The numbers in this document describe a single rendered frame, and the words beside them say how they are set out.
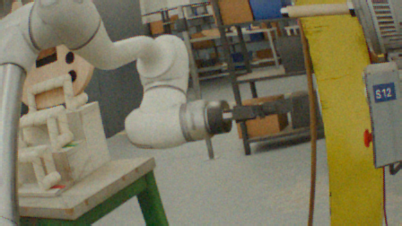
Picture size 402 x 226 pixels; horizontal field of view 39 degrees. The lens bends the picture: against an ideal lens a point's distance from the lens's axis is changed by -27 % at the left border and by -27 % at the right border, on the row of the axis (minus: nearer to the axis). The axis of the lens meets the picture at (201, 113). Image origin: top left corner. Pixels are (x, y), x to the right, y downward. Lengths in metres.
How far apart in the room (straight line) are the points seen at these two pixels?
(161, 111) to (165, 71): 0.10
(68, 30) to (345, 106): 1.41
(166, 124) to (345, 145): 0.98
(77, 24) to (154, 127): 0.50
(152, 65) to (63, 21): 0.53
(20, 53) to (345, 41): 1.46
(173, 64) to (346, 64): 0.89
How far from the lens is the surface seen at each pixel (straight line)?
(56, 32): 1.33
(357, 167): 2.54
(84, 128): 1.89
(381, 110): 1.24
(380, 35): 1.47
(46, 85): 1.95
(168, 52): 1.77
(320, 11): 1.57
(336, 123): 2.51
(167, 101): 1.74
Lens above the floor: 1.26
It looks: 7 degrees down
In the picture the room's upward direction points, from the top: 12 degrees counter-clockwise
